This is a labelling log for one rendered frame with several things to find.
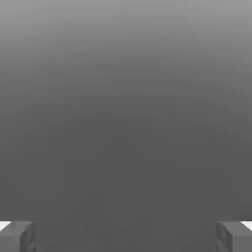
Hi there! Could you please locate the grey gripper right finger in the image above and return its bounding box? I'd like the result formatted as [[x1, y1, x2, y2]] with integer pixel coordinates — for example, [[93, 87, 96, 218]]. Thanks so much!
[[215, 220, 252, 252]]

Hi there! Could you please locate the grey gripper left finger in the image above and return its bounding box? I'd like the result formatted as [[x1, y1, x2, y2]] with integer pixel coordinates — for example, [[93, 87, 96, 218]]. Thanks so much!
[[0, 220, 37, 252]]

